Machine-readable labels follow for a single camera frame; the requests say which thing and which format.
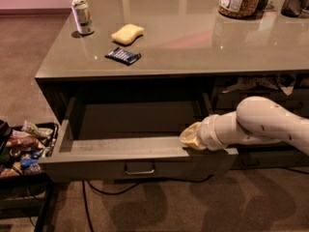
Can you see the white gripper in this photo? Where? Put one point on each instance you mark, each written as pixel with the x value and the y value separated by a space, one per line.
pixel 206 134

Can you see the grey drawer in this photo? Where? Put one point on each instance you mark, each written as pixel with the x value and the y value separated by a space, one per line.
pixel 270 157
pixel 131 140
pixel 297 102

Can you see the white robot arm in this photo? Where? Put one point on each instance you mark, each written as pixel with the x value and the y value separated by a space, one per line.
pixel 256 121

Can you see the grey drawer cabinet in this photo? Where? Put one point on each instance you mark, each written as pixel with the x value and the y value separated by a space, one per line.
pixel 188 50

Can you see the blue snack bar wrapper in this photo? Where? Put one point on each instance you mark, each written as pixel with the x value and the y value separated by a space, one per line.
pixel 120 55

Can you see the yellow sponge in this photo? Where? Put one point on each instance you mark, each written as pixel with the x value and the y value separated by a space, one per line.
pixel 127 34

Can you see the large clear nut jar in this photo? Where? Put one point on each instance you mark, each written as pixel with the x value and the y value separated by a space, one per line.
pixel 237 8

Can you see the green snack bag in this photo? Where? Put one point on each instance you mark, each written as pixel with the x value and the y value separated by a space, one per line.
pixel 35 130

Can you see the white green soda can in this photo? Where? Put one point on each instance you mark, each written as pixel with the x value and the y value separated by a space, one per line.
pixel 82 17

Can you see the blue snack packet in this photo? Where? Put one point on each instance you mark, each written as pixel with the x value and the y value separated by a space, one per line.
pixel 27 162

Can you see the dark glass pitcher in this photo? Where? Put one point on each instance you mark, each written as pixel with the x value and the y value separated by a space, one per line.
pixel 295 8

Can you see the brown snack bag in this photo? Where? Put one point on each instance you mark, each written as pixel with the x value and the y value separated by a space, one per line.
pixel 26 141

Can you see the black snack cart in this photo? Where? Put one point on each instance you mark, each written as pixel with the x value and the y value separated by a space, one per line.
pixel 25 192

